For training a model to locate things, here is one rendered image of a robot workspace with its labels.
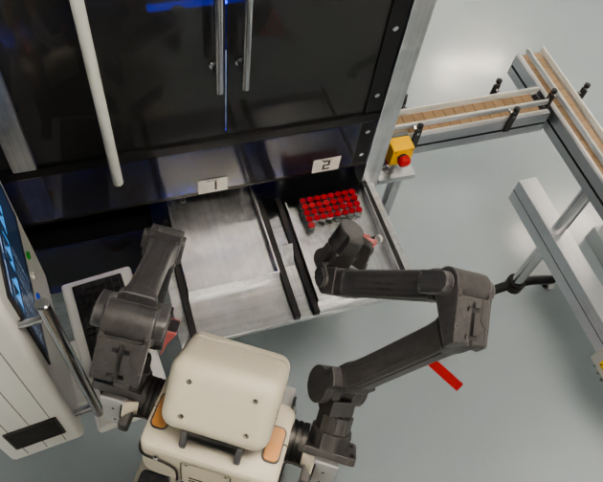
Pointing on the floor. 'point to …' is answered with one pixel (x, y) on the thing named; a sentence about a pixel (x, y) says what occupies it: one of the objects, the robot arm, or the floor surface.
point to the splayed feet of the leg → (525, 284)
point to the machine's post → (396, 87)
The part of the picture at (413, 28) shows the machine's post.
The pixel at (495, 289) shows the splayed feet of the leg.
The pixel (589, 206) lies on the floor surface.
